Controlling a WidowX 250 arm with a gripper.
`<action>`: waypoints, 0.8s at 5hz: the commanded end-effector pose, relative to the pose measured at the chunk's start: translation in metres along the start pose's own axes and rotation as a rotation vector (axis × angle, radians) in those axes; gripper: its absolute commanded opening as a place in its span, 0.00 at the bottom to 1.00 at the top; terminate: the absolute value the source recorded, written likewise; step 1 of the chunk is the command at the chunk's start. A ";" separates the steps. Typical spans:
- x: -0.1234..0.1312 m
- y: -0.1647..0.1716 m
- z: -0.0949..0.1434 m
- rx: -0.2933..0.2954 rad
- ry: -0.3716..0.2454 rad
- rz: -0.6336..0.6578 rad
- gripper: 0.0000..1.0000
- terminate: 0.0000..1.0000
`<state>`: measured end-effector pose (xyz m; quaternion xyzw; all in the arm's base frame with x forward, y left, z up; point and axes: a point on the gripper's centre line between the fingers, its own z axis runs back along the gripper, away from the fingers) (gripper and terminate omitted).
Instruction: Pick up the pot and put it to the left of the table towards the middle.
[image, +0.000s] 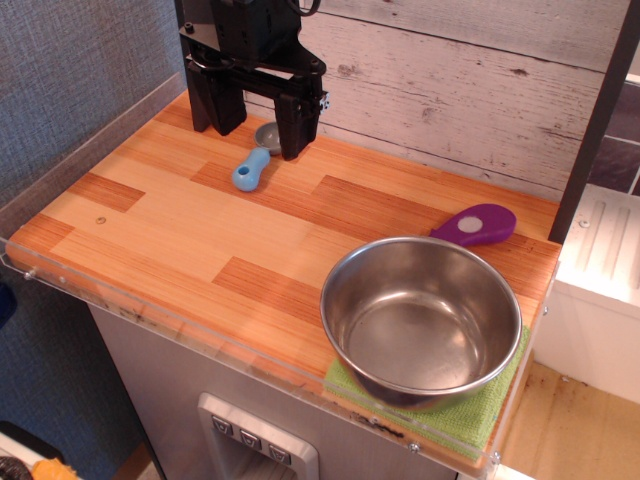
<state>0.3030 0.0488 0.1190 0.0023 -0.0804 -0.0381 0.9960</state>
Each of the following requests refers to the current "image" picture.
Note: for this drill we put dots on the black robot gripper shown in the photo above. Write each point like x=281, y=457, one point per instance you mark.
x=255, y=45

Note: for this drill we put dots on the stainless steel pot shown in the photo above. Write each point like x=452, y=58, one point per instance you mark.
x=420, y=323

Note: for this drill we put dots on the blue grey toy scoop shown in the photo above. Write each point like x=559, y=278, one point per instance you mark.
x=246, y=176

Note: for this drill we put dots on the purple toy eggplant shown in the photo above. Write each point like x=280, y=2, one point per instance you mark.
x=480, y=224

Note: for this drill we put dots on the grey toy fridge cabinet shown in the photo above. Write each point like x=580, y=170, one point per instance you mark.
x=165, y=378

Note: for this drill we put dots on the silver dispenser panel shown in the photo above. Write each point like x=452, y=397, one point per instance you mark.
x=244, y=446

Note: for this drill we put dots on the green folded cloth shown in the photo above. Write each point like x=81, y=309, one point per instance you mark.
x=465, y=426

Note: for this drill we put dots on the white toy sink unit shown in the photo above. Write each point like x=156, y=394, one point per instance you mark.
x=591, y=330

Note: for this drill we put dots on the orange object bottom left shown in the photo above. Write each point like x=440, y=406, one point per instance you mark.
x=52, y=469

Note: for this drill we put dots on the dark right shelf post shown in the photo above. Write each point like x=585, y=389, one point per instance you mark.
x=604, y=107

